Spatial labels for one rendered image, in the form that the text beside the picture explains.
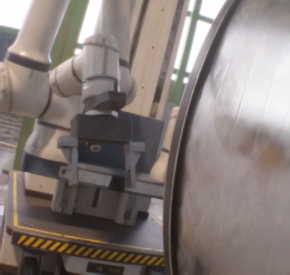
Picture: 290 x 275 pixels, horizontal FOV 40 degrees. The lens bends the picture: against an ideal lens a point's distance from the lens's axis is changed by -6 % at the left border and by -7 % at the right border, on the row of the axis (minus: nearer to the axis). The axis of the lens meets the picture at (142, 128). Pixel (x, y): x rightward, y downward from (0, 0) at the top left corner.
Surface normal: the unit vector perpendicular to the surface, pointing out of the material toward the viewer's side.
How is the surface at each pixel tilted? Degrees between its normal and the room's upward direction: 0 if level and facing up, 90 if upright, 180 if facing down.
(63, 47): 90
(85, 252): 90
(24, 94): 100
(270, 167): 92
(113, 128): 66
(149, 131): 90
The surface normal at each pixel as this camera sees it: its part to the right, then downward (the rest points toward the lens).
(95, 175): 0.29, 0.11
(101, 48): 0.07, -0.28
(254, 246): -0.98, -0.08
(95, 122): 0.46, -0.27
